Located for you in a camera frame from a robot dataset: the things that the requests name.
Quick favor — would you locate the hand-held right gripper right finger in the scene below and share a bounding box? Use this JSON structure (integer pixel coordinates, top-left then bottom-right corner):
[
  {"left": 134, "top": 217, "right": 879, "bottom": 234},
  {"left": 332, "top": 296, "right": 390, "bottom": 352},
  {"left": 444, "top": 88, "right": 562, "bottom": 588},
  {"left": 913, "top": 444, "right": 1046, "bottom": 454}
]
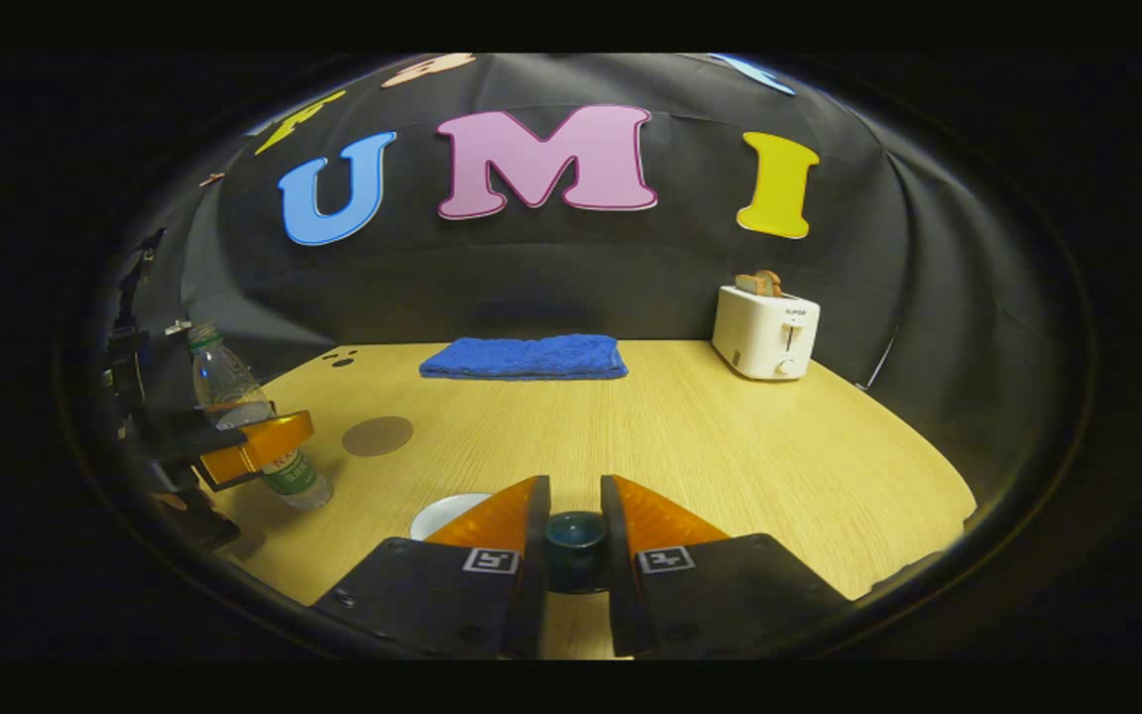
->
[{"left": 599, "top": 474, "right": 855, "bottom": 660}]

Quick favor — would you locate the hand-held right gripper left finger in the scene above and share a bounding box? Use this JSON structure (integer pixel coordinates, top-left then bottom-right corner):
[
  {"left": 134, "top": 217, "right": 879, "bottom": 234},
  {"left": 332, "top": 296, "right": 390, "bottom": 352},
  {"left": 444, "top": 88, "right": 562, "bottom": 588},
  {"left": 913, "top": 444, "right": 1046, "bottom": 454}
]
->
[{"left": 313, "top": 474, "right": 552, "bottom": 660}]

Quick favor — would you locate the clear plastic water bottle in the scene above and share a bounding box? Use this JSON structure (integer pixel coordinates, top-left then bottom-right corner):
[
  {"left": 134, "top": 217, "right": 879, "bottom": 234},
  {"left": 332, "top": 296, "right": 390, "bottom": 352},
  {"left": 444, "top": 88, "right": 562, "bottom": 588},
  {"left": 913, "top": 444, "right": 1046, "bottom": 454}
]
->
[{"left": 186, "top": 319, "right": 334, "bottom": 512}]

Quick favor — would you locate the white teacup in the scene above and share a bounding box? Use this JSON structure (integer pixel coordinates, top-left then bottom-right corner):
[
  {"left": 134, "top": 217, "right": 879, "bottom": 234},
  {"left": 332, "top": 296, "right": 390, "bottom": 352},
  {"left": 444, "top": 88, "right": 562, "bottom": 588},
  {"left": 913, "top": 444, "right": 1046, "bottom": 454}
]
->
[{"left": 408, "top": 492, "right": 495, "bottom": 542}]

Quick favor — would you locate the blue folded towel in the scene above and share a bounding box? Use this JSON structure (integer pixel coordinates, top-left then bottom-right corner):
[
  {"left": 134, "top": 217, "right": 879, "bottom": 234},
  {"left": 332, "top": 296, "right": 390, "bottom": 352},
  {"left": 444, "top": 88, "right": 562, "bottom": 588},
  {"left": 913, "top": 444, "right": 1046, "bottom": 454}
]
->
[{"left": 419, "top": 333, "right": 629, "bottom": 382}]

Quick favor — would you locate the white toaster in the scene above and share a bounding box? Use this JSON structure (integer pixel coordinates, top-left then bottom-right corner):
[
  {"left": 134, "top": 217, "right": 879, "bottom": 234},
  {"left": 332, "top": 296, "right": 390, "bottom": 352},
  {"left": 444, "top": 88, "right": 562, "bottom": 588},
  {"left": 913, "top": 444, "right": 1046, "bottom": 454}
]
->
[{"left": 712, "top": 285, "right": 822, "bottom": 382}]

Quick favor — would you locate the thin white cable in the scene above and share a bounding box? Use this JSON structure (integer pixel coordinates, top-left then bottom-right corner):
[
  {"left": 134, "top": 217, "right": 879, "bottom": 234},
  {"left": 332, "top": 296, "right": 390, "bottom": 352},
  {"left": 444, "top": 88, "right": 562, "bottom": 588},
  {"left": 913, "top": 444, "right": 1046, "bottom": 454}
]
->
[{"left": 858, "top": 327, "right": 899, "bottom": 390}]

